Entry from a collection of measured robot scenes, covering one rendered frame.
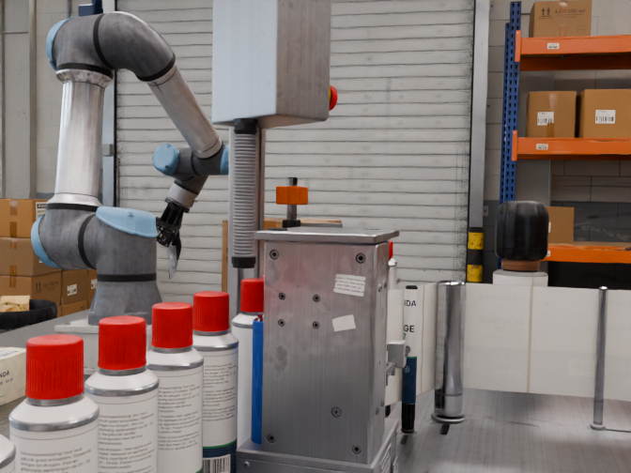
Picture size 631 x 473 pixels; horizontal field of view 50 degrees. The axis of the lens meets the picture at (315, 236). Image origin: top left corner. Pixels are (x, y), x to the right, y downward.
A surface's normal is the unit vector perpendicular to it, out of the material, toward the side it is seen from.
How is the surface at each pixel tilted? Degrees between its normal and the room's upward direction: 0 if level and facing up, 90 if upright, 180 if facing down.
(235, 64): 90
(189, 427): 90
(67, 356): 90
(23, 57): 90
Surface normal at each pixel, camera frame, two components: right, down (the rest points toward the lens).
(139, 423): 0.65, 0.05
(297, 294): -0.28, 0.04
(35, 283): 0.98, 0.00
